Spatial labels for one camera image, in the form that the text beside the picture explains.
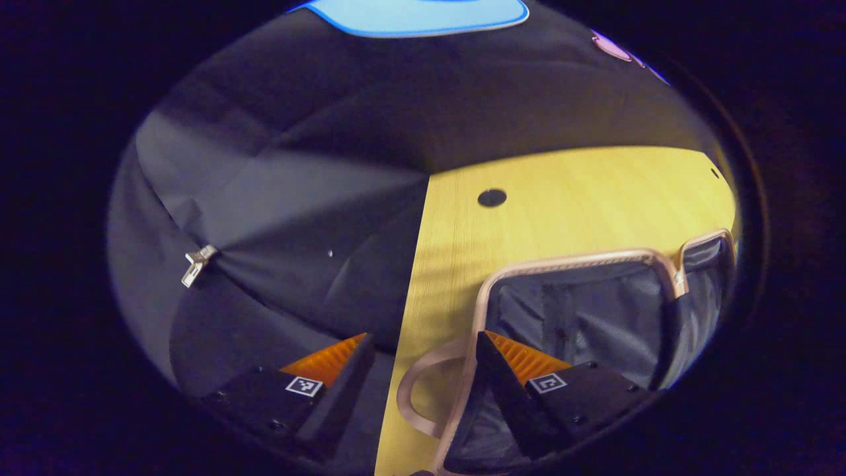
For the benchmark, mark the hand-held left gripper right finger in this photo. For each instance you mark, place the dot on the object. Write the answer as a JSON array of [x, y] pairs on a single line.
[[502, 396]]

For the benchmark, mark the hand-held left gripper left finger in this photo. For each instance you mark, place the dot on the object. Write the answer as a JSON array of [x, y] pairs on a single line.
[[340, 403]]

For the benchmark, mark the pink suitcase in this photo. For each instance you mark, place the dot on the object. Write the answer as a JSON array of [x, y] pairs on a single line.
[[595, 311]]

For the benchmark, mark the metal cloth clip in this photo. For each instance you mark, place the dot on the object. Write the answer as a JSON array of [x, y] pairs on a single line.
[[198, 263]]

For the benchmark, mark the black backdrop cloth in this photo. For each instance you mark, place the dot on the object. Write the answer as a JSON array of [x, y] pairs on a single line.
[[297, 198]]

